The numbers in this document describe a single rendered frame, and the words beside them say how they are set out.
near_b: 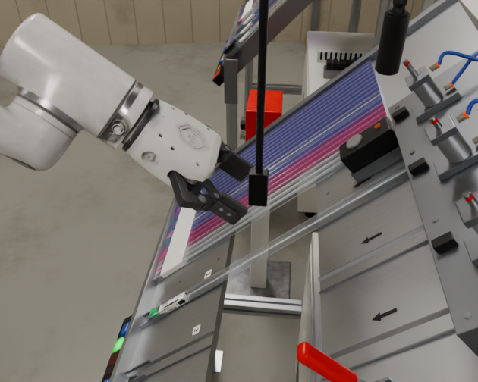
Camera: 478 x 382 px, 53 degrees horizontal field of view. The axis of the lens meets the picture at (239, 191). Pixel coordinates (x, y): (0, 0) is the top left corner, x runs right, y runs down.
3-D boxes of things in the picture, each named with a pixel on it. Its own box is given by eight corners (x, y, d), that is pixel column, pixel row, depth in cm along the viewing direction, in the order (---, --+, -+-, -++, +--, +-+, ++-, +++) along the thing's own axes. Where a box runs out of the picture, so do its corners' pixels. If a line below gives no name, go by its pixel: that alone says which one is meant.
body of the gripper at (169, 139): (136, 118, 52) (218, 174, 55) (158, 79, 60) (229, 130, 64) (105, 161, 56) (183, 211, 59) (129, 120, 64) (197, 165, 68)
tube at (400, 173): (155, 320, 81) (150, 316, 80) (157, 313, 82) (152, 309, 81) (432, 164, 57) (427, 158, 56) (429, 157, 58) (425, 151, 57)
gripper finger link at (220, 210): (201, 195, 55) (246, 224, 57) (205, 178, 57) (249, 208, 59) (185, 211, 56) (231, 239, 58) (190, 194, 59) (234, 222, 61)
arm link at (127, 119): (122, 102, 52) (146, 118, 52) (143, 70, 59) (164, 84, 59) (88, 152, 56) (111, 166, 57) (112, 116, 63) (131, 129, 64)
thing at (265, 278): (223, 306, 176) (217, 117, 128) (231, 259, 195) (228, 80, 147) (288, 311, 174) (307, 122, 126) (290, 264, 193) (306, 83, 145)
